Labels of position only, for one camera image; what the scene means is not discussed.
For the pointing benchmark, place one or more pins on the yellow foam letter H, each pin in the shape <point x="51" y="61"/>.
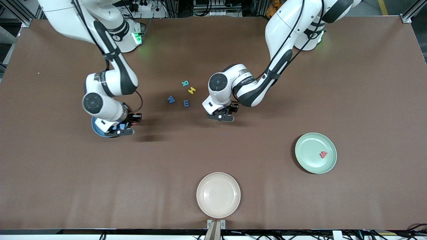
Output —
<point x="191" y="90"/>

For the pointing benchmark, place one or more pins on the teal foam letter R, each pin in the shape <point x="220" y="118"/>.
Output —
<point x="185" y="83"/>

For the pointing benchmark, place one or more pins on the white electronics box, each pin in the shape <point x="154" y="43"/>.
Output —
<point x="210" y="12"/>

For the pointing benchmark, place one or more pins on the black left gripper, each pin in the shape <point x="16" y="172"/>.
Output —
<point x="232" y="109"/>

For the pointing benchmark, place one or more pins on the metal table edge bracket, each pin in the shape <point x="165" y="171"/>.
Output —
<point x="216" y="230"/>

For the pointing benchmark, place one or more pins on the blue foam letter m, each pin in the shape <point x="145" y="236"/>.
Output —
<point x="186" y="103"/>

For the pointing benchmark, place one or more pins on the red foam letter w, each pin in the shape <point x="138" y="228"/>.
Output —
<point x="323" y="154"/>

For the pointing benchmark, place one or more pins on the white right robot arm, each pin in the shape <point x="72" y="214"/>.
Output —
<point x="110" y="83"/>

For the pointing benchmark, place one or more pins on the blue plate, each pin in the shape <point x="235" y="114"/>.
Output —
<point x="93" y="125"/>

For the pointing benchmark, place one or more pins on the blue foam letter W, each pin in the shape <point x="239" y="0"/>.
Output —
<point x="171" y="99"/>

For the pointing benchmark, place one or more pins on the aluminium frame post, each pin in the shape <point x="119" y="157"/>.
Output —
<point x="25" y="22"/>
<point x="407" y="17"/>

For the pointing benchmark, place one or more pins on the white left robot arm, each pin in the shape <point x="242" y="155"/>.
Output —
<point x="247" y="86"/>

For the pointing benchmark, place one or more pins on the beige plate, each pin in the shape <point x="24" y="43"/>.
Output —
<point x="218" y="195"/>

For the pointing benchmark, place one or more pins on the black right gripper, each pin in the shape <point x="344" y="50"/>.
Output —
<point x="132" y="118"/>

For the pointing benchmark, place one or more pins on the white power strip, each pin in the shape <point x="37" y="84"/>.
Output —
<point x="148" y="8"/>

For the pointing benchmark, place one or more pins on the green plate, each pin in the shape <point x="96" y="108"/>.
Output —
<point x="312" y="163"/>

